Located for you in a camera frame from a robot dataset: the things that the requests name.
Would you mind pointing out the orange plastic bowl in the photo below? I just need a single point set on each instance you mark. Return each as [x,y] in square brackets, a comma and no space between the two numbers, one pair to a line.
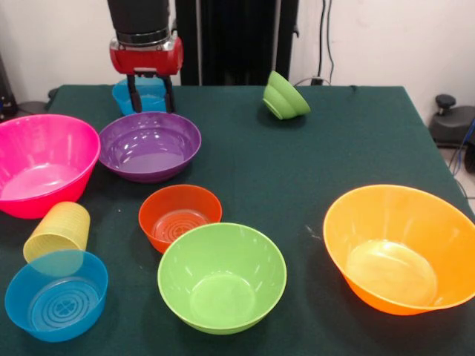
[397,237]

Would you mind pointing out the red plastic bowl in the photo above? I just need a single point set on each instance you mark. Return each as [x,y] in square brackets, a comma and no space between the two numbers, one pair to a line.
[180,219]

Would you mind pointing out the small green plastic bowl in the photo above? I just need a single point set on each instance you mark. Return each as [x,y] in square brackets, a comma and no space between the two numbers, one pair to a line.
[285,100]

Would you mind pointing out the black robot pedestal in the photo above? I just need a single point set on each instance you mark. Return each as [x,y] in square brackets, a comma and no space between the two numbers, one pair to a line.
[237,44]

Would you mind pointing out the blue plastic bowl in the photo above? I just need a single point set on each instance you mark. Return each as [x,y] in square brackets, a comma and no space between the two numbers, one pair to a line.
[150,96]
[55,308]

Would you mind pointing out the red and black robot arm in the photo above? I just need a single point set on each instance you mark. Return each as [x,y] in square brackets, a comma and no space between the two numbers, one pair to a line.
[141,18]

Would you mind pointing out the purple plastic bowl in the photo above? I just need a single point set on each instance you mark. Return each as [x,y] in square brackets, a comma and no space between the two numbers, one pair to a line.
[148,148]

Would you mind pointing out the yellow plastic cup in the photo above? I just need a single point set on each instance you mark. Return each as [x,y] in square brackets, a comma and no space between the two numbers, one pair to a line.
[63,226]

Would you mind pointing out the large green plastic bowl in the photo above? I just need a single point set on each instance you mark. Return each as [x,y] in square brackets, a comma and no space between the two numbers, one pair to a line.
[222,274]

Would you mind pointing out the dark green table cloth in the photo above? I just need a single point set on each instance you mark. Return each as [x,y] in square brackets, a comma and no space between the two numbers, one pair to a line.
[278,167]

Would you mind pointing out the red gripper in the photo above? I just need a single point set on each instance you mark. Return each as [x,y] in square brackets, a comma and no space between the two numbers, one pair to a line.
[148,59]

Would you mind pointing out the black stand base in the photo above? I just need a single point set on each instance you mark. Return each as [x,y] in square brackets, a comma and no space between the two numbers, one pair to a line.
[456,126]
[18,107]

